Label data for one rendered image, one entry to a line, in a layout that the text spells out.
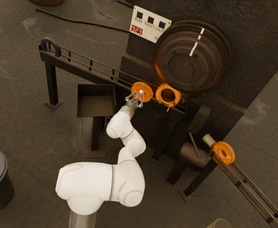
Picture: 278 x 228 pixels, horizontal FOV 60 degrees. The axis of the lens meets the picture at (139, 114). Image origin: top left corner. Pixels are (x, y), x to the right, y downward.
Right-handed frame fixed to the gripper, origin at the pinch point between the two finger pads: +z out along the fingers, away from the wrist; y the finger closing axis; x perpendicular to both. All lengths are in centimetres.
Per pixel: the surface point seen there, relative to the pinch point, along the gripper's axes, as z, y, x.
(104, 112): -14.5, -19.2, -23.0
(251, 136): 93, 111, -90
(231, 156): -10, 70, -8
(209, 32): 14, 24, 49
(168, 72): 3.8, 12.0, 20.4
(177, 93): 16.2, 21.3, -4.7
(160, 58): 10.6, 3.4, 22.3
